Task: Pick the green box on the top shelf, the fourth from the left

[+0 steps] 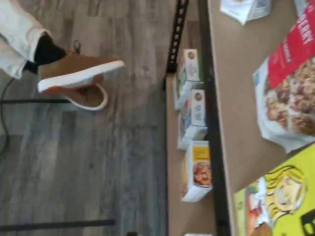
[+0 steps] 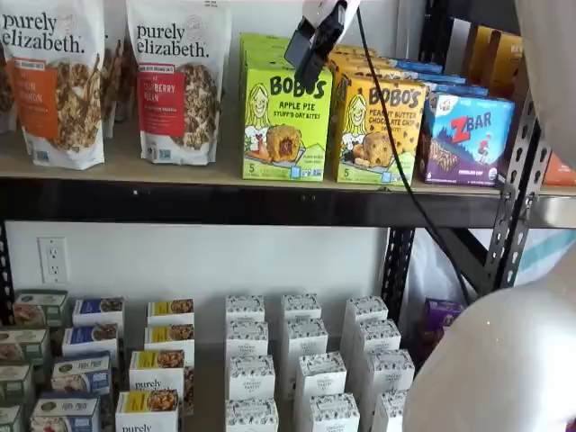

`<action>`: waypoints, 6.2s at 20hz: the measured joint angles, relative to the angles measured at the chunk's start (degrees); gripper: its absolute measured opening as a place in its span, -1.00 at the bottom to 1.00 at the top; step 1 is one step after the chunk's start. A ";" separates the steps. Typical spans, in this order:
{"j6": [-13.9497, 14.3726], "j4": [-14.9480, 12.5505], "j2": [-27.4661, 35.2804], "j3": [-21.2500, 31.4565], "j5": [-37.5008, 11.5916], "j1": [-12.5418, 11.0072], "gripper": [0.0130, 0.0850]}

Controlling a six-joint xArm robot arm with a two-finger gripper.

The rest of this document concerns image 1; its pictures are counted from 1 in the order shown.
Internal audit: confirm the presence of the green Bobo's box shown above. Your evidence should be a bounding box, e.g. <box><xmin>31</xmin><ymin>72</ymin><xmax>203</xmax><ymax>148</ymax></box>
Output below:
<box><xmin>233</xmin><ymin>144</ymin><xmax>315</xmax><ymax>236</ymax></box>

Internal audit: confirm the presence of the blue white carton box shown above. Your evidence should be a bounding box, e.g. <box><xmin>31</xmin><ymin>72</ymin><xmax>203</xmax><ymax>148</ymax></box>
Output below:
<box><xmin>176</xmin><ymin>88</ymin><xmax>209</xmax><ymax>151</ymax></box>

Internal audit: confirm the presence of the green white carton box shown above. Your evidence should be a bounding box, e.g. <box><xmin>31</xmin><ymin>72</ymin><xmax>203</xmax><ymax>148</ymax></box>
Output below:
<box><xmin>174</xmin><ymin>48</ymin><xmax>205</xmax><ymax>111</ymax></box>

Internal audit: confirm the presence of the yellow granola carton box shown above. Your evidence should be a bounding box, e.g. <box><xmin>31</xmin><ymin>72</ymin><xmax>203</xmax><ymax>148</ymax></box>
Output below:
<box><xmin>181</xmin><ymin>140</ymin><xmax>213</xmax><ymax>203</ymax></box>

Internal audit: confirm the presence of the black metal shelving rack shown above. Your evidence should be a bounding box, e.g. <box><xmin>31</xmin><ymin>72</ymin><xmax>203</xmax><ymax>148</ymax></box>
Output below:
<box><xmin>163</xmin><ymin>0</ymin><xmax>232</xmax><ymax>236</ymax></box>

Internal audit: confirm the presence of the brown sneaker white sole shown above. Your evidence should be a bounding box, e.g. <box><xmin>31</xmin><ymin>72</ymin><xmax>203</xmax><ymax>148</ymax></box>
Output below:
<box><xmin>65</xmin><ymin>73</ymin><xmax>109</xmax><ymax>111</ymax></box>
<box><xmin>36</xmin><ymin>40</ymin><xmax>126</xmax><ymax>94</ymax></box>

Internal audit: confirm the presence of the black metal bar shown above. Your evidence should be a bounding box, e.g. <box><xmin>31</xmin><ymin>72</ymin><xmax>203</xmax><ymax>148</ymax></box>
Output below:
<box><xmin>0</xmin><ymin>98</ymin><xmax>72</xmax><ymax>104</ymax></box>
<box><xmin>0</xmin><ymin>219</ymin><xmax>116</xmax><ymax>232</ymax></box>

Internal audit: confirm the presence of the black sock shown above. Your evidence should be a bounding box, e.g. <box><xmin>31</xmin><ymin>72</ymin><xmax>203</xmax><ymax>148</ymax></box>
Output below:
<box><xmin>23</xmin><ymin>36</ymin><xmax>67</xmax><ymax>74</ymax></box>

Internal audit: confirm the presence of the red granola bag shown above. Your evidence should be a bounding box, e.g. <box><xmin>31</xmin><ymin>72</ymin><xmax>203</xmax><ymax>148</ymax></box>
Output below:
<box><xmin>252</xmin><ymin>0</ymin><xmax>315</xmax><ymax>154</ymax></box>

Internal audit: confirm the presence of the white trouser leg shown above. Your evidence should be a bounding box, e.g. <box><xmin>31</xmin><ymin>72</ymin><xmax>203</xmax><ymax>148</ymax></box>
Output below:
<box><xmin>0</xmin><ymin>0</ymin><xmax>54</xmax><ymax>81</ymax></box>

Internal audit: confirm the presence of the white snack bag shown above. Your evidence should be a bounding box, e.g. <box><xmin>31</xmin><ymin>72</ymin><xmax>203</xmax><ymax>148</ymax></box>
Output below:
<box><xmin>294</xmin><ymin>0</ymin><xmax>315</xmax><ymax>16</ymax></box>

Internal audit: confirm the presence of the black floor cable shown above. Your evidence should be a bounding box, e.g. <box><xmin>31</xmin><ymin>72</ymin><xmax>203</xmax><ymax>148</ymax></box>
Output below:
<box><xmin>0</xmin><ymin>76</ymin><xmax>16</xmax><ymax>158</ymax></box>

